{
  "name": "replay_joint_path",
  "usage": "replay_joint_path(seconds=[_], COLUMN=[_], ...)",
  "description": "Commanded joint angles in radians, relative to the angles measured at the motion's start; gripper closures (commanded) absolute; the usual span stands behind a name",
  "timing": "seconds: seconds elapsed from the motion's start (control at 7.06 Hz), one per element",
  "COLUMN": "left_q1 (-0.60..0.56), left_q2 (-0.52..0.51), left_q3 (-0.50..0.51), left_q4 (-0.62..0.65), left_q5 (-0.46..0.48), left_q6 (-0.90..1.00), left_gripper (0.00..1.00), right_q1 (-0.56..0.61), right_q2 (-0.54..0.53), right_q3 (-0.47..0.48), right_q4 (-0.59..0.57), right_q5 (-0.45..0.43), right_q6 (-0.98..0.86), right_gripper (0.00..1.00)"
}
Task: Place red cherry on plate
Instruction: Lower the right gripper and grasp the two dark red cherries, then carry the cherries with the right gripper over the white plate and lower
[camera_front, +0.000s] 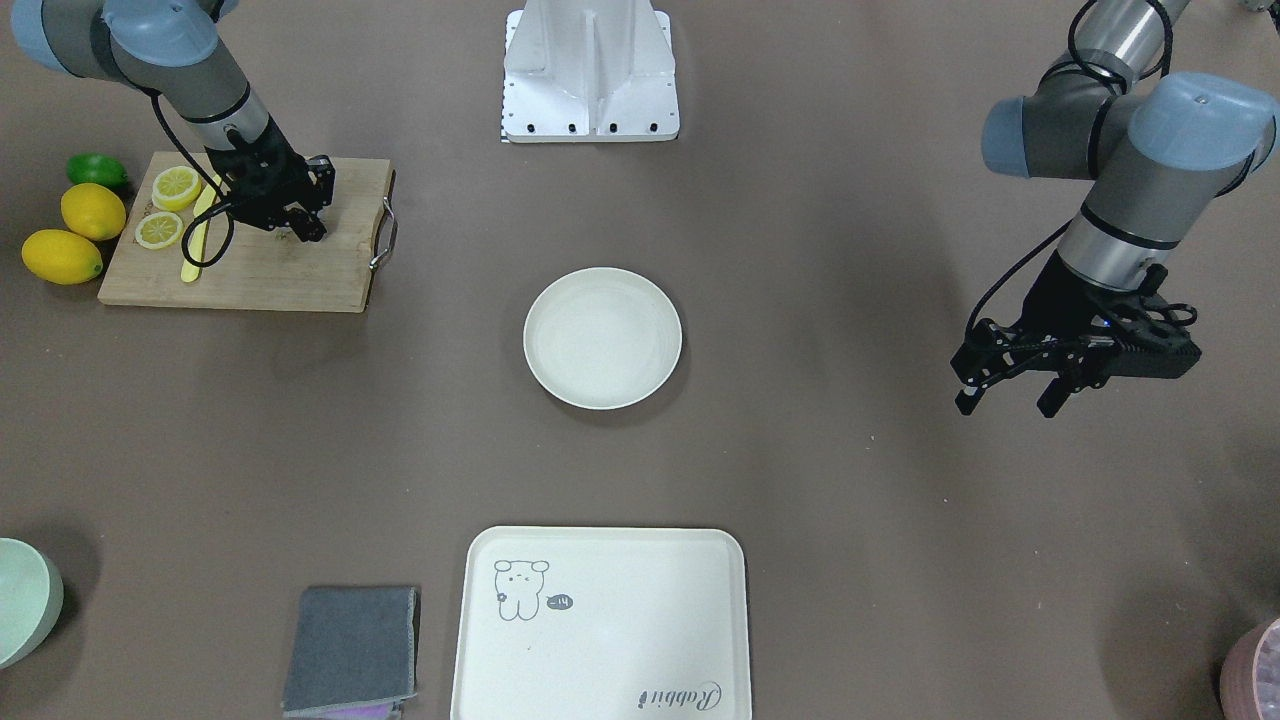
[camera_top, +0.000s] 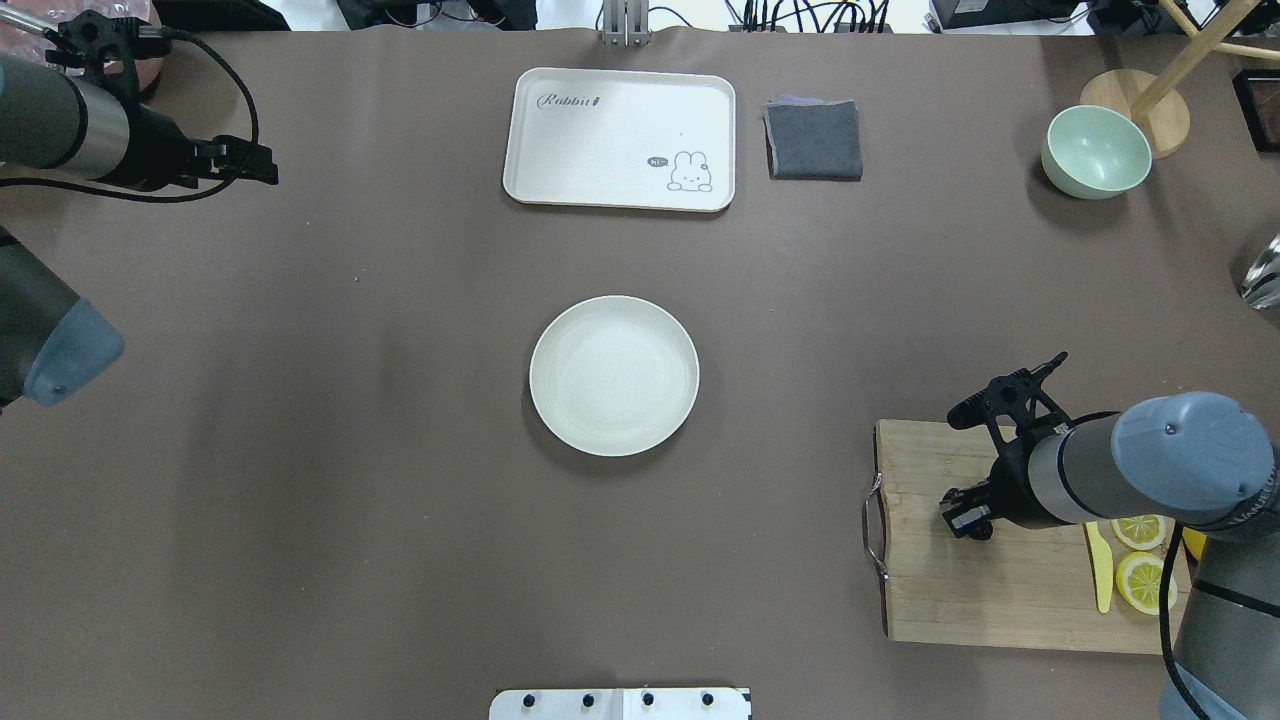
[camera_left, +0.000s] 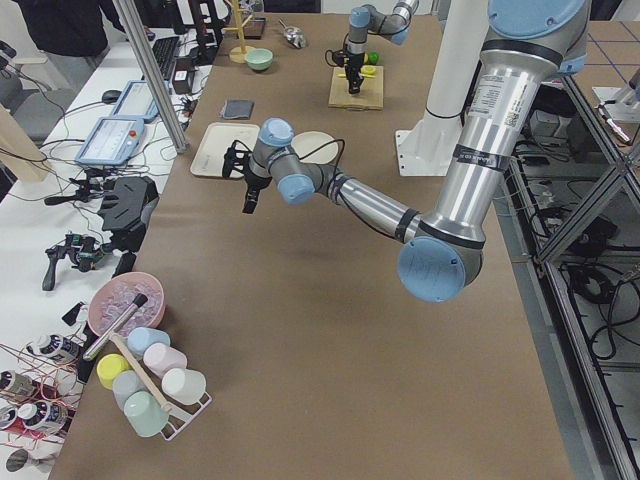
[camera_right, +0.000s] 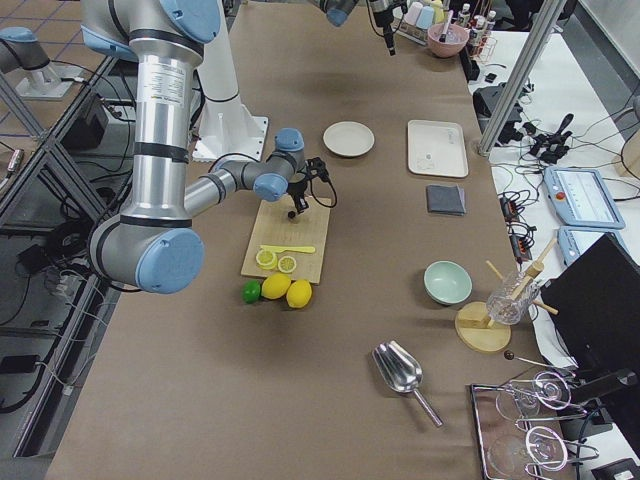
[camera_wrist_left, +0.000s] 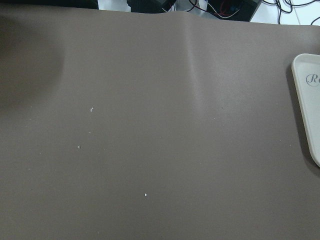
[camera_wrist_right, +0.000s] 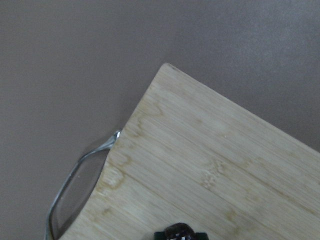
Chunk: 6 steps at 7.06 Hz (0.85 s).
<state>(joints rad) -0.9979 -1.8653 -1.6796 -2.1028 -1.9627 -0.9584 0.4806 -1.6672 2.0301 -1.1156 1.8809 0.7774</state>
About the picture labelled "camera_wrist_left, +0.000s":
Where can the cream rectangular tray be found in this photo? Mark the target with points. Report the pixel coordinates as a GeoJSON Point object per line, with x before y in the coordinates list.
{"type": "Point", "coordinates": [306, 74]}

